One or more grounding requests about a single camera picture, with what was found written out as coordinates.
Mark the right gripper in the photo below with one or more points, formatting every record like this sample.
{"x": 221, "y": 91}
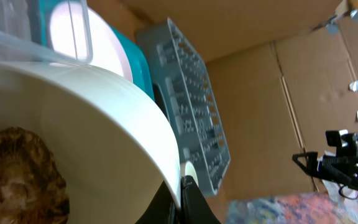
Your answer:
{"x": 341, "y": 170}

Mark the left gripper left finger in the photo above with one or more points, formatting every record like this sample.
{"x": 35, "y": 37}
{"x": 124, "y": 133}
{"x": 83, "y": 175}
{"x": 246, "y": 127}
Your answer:
{"x": 161, "y": 210}

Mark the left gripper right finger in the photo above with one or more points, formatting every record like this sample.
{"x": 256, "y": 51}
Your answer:
{"x": 194, "y": 207}

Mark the white cup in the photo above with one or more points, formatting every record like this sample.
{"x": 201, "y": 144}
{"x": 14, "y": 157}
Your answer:
{"x": 187, "y": 168}

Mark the small white bowl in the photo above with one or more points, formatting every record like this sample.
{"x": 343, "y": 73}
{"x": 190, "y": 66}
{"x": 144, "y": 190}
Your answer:
{"x": 111, "y": 142}

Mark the brown food chunk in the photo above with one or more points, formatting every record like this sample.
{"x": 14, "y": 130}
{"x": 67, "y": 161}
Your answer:
{"x": 31, "y": 188}

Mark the grey dishwasher rack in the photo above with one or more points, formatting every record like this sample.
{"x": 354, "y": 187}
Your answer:
{"x": 183, "y": 92}

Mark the teal serving tray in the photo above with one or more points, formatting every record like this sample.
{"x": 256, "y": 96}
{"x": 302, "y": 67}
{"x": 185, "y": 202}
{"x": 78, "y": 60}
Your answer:
{"x": 138, "y": 63}

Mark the large white plate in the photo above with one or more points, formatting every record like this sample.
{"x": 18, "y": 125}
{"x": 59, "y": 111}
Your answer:
{"x": 104, "y": 46}

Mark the clear plastic bin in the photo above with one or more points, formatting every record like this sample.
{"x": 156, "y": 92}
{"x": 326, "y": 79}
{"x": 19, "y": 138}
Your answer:
{"x": 20, "y": 33}

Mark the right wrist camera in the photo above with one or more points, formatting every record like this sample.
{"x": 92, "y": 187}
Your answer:
{"x": 346, "y": 143}

